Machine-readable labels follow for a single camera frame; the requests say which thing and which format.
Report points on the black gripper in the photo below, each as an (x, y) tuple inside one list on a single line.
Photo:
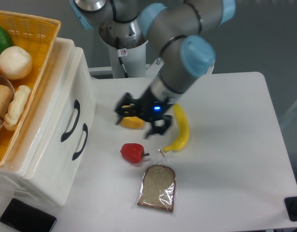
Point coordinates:
[(148, 107)]

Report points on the white drawer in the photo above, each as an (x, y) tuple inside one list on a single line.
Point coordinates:
[(77, 84), (58, 155)]

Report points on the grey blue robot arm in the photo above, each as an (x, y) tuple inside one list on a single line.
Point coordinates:
[(124, 10)]

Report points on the white drawer cabinet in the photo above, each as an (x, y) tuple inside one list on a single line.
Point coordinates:
[(21, 154)]

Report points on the yellow toy bell pepper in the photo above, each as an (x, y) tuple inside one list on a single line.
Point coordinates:
[(132, 122)]

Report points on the red toy bell pepper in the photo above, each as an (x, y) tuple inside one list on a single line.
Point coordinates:
[(133, 152)]

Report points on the yellow toy banana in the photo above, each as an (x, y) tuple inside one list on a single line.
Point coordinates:
[(183, 130)]

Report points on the bagged bread slice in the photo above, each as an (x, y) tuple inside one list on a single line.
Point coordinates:
[(158, 188)]

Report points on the beige toy bread roll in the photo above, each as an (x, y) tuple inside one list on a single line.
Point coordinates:
[(16, 107)]

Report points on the orange wicker basket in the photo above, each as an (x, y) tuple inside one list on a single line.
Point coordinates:
[(36, 35)]

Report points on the white round bun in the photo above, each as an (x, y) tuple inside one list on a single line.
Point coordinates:
[(15, 63)]

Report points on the brown toy potato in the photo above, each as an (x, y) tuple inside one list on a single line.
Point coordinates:
[(6, 96)]

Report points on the metal bowl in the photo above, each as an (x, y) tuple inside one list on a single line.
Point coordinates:
[(6, 82)]

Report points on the black smartphone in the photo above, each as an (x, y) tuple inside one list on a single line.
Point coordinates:
[(25, 218)]

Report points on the green toy pepper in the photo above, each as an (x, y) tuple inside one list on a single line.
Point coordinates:
[(5, 40)]

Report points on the black object at edge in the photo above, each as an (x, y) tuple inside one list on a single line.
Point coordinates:
[(291, 207)]

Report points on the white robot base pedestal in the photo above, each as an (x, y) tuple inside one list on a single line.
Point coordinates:
[(129, 58)]

